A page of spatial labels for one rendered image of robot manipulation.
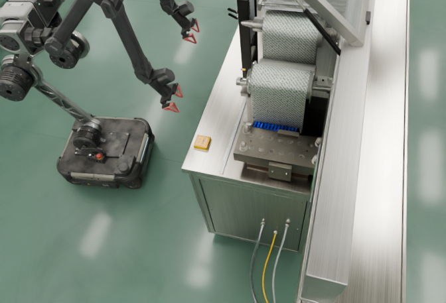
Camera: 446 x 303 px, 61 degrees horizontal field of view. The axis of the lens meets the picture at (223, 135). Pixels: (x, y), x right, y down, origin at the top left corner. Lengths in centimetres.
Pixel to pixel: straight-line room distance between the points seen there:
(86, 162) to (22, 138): 90
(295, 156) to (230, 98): 57
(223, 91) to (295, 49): 53
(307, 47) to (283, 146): 44
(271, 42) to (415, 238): 164
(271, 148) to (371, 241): 74
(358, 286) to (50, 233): 235
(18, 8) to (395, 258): 171
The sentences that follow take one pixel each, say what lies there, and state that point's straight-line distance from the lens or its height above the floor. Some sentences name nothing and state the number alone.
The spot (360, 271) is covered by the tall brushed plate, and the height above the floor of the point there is 144.
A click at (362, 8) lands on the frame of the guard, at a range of 131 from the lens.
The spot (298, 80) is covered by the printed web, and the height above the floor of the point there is 130.
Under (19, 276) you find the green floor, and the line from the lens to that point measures 300.
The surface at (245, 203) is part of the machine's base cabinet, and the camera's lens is 198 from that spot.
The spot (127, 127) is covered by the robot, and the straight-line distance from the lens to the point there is 294.
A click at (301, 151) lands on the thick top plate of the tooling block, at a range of 169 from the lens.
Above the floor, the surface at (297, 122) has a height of 107.
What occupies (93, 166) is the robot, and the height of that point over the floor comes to 24.
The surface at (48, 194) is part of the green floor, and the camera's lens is 318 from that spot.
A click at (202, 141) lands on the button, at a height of 92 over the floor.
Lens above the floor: 244
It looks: 54 degrees down
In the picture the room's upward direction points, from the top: 9 degrees counter-clockwise
